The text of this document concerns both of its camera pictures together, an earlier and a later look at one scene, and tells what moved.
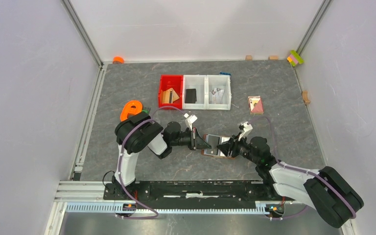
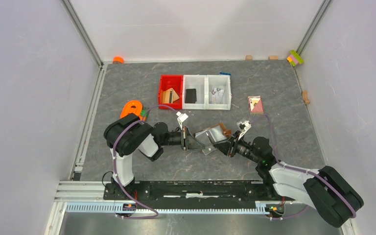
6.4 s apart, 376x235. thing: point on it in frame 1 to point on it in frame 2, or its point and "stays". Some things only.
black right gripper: (231, 145) stays
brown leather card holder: (214, 140) to (217, 132)
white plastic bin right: (218, 93) stays
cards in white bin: (217, 96) stays
